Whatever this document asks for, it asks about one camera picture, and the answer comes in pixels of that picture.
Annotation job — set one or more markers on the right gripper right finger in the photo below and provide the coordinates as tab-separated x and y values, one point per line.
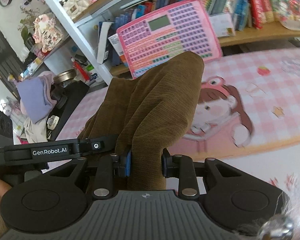
181	167

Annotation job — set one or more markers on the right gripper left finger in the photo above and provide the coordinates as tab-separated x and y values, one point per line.
111	169

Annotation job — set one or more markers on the olive brown corduroy garment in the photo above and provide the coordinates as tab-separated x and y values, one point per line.
149	114

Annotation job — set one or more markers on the cream white garment pile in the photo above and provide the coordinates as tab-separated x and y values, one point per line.
36	132

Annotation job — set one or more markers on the folded lavender cloth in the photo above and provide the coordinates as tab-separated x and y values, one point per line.
35	94

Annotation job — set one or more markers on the black side table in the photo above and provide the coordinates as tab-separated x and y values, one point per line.
70	97

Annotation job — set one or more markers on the pink checkered table mat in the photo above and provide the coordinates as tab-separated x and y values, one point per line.
248	103

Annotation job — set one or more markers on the wooden bookshelf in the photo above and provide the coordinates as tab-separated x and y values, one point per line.
108	9

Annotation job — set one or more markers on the metal bowl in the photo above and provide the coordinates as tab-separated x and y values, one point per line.
65	76

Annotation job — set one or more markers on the pink keyboard learning toy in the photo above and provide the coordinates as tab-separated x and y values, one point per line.
160	35

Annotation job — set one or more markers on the pink flower bouquet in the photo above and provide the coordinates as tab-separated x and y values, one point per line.
45	33

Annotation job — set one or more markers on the white quilted pearl handbag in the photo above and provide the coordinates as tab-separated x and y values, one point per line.
74	8

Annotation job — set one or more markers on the stack of books on shelf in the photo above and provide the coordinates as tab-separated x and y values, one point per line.
237	12

